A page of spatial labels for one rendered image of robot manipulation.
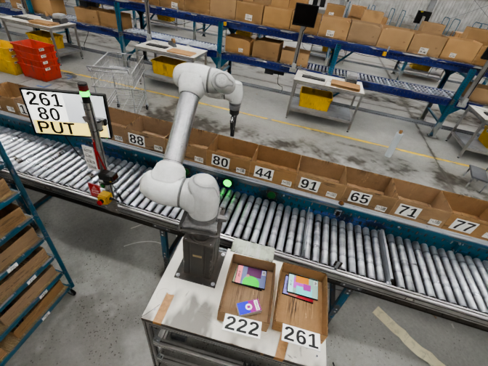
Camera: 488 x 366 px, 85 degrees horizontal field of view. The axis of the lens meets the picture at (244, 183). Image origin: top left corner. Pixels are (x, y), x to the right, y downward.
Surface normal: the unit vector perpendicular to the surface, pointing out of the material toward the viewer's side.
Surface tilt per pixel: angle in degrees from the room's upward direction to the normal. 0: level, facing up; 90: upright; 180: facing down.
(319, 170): 89
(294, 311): 2
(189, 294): 0
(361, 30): 90
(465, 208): 89
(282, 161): 89
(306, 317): 1
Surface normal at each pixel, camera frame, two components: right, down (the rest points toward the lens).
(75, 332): 0.12, -0.77
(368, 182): -0.27, 0.57
